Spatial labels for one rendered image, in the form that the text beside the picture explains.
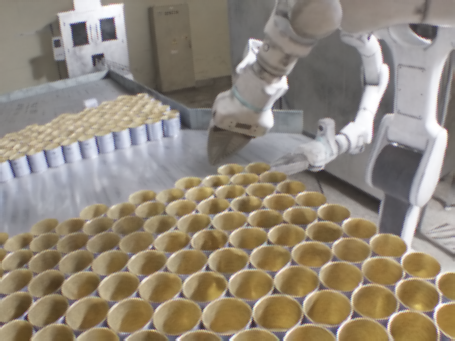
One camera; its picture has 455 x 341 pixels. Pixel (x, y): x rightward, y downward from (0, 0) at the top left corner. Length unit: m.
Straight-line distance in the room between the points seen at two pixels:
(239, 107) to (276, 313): 0.32
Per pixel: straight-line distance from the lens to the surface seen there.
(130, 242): 0.66
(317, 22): 0.43
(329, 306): 0.52
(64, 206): 1.04
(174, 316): 0.52
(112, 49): 5.85
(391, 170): 1.03
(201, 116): 1.43
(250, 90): 0.51
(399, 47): 0.98
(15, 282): 0.69
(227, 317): 0.52
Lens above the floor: 1.54
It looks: 26 degrees down
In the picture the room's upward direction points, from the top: 4 degrees counter-clockwise
